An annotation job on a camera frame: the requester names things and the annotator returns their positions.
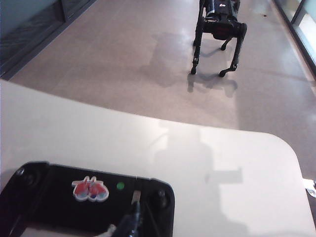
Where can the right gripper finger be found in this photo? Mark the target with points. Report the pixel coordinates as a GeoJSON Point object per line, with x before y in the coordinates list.
{"type": "Point", "coordinates": [128, 222]}

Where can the black remote control with joysticks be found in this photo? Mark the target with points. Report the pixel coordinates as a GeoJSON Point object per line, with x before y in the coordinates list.
{"type": "Point", "coordinates": [61, 209]}

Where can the black quadruped robot dog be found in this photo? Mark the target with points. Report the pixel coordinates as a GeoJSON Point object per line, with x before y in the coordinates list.
{"type": "Point", "coordinates": [222, 22]}

